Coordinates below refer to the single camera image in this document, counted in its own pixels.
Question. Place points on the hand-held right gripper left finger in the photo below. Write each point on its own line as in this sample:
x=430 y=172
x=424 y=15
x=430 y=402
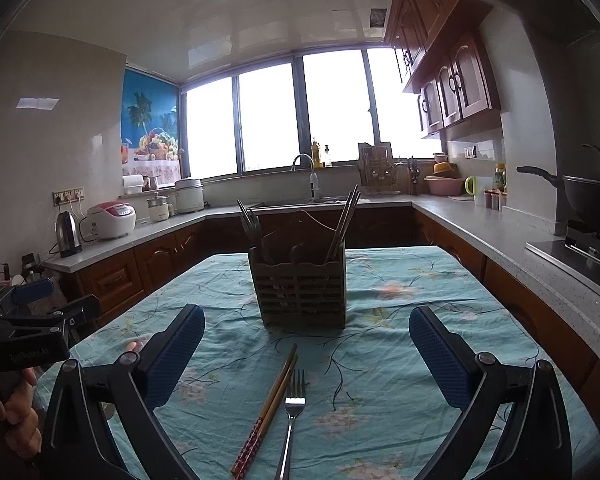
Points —
x=172 y=355

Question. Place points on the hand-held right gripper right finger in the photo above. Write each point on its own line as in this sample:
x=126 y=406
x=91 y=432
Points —
x=440 y=355

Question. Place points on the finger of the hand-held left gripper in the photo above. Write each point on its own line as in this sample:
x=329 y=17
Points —
x=35 y=292
x=80 y=312

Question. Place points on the wooden utensil holder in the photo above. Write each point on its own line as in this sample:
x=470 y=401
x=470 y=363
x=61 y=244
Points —
x=300 y=290

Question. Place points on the silver fork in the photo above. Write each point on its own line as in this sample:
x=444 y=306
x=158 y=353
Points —
x=294 y=402
x=255 y=232

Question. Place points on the cutlery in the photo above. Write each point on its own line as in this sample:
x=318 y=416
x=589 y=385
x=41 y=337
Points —
x=244 y=217

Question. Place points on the plain wooden chopstick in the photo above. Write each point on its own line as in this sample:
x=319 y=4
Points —
x=341 y=222
x=345 y=222

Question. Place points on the person's left hand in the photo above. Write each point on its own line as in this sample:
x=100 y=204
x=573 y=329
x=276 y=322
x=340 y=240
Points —
x=22 y=420

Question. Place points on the teal floral tablecloth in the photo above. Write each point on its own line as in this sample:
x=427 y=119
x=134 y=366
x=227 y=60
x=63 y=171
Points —
x=380 y=360

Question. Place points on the steel electric kettle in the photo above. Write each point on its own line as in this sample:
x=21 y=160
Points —
x=69 y=235

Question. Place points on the white and pink rice cooker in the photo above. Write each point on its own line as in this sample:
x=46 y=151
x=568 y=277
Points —
x=112 y=220

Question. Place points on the white power strip socket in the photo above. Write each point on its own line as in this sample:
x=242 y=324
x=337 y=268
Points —
x=69 y=196

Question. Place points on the red-patterned wooden chopstick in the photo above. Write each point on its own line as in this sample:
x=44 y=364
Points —
x=275 y=412
x=267 y=410

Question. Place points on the small glass electric cooker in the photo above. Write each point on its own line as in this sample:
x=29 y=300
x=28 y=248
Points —
x=160 y=208

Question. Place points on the small metal cup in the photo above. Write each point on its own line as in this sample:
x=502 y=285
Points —
x=153 y=183

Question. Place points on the white electric pot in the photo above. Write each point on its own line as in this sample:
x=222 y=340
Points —
x=189 y=195

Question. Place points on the white cup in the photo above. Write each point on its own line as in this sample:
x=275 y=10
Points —
x=480 y=199

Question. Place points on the pink plastic basin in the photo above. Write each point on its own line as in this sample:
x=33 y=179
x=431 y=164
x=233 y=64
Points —
x=444 y=186

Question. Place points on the green cup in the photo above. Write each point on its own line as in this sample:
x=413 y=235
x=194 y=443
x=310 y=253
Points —
x=470 y=186

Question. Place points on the gas stove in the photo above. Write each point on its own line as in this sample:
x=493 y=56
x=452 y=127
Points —
x=580 y=255

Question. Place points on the group of condiment bottles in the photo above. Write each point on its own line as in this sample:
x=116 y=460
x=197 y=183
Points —
x=497 y=190

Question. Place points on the knife and scissors holder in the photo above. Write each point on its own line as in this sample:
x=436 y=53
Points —
x=414 y=177

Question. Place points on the dish drying rack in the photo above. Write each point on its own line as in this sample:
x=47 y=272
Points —
x=377 y=170

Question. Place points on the fruit print window blind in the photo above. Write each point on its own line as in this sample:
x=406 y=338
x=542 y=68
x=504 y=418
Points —
x=150 y=120

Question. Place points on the steel kitchen faucet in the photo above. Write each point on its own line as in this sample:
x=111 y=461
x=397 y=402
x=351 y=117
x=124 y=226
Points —
x=314 y=185

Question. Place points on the black wok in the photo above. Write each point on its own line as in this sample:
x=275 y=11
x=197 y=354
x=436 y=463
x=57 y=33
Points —
x=590 y=200

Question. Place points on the small dark-capped bottle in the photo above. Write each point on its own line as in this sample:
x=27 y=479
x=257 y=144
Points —
x=327 y=157

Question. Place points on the yellow dish soap bottle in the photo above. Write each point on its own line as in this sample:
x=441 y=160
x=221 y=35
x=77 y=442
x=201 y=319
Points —
x=316 y=155

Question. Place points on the kitchen window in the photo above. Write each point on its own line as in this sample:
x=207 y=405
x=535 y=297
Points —
x=270 y=115

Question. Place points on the wooden upper cabinets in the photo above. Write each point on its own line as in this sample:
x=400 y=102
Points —
x=450 y=75

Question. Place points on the ceiling vent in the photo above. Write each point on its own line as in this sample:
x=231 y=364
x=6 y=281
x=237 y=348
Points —
x=378 y=16

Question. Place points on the white wall socket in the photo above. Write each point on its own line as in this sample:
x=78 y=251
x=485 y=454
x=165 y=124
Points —
x=470 y=150

